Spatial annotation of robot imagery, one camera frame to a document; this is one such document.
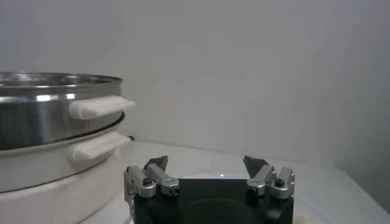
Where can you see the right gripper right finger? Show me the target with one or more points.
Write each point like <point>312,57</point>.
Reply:
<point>262,179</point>

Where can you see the stainless steel steamer basket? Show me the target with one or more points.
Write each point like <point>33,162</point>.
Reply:
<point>30,121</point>

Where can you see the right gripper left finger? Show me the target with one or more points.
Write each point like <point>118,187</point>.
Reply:
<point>161,179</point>

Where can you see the steel steamer pot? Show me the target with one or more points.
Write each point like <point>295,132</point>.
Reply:
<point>45,198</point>

